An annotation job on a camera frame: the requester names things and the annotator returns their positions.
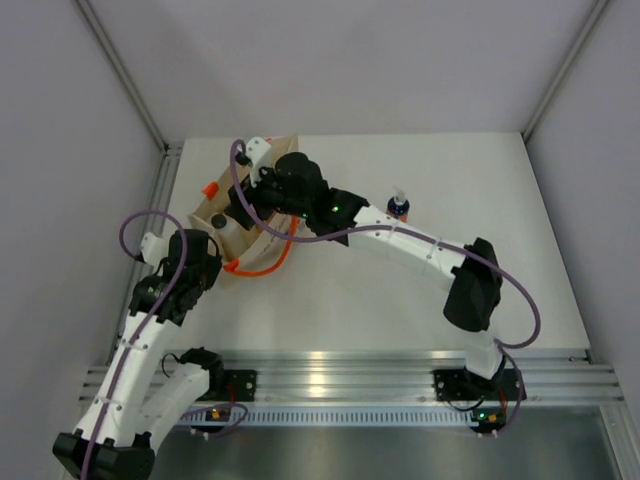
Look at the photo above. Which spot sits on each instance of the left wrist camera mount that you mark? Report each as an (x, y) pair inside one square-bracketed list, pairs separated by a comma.
[(152, 249)]

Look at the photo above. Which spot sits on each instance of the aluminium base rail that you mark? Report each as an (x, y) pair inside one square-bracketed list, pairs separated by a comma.
[(561, 378)]

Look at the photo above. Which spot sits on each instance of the left aluminium frame post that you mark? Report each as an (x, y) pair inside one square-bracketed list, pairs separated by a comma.
[(117, 65)]

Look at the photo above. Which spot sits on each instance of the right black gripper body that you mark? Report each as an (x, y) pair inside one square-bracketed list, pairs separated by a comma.
[(242, 195)]

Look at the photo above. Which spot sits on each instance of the beige canvas bag orange handles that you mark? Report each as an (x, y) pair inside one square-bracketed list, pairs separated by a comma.
[(265, 253)]

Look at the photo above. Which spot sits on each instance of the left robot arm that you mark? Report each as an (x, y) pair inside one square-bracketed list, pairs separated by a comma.
[(122, 430)]

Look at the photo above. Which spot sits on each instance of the aluminium frame post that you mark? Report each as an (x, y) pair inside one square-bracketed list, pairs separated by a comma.
[(117, 65), (561, 73)]

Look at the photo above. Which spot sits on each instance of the right aluminium frame post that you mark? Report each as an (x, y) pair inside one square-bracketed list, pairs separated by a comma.
[(561, 73)]

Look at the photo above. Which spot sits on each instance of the white bottle dark grey cap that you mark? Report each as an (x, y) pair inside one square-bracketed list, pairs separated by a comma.
[(228, 233)]

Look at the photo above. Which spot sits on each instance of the slotted cable duct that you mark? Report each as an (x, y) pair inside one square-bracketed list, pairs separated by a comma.
[(335, 416)]

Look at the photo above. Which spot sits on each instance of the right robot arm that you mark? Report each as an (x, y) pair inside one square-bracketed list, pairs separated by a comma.
[(469, 274)]

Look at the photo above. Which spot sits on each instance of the blue orange pump bottle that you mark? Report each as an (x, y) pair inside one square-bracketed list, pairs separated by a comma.
[(398, 205)]

